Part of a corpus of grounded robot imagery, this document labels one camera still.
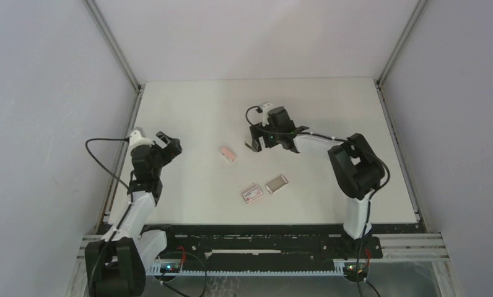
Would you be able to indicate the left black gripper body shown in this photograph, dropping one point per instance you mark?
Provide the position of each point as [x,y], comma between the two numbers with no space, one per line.
[161,156]

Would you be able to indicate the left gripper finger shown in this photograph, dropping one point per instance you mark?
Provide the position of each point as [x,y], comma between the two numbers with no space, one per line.
[174,148]
[162,139]

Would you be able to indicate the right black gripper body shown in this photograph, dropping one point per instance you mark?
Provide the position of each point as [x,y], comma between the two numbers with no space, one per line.
[272,135]

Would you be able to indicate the pink white stapler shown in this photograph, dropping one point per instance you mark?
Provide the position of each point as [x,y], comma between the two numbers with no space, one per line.
[228,154]

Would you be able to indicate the red white staple box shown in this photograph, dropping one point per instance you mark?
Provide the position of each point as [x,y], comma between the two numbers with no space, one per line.
[251,194]

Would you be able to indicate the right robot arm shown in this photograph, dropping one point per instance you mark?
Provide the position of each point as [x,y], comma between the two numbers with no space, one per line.
[359,173]

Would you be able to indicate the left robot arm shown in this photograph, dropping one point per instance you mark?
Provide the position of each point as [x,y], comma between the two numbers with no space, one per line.
[116,264]

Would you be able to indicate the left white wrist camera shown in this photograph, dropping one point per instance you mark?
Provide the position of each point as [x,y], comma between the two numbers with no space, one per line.
[137,137]

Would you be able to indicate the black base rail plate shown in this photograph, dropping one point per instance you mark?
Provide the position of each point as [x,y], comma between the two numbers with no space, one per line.
[275,248]

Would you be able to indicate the left aluminium frame post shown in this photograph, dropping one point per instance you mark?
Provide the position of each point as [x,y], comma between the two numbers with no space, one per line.
[103,27]

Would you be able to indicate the aluminium frame post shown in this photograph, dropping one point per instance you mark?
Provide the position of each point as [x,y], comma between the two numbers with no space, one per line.
[406,32]
[103,27]

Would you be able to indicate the right aluminium frame post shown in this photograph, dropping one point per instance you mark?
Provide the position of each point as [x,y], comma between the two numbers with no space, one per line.
[406,32]

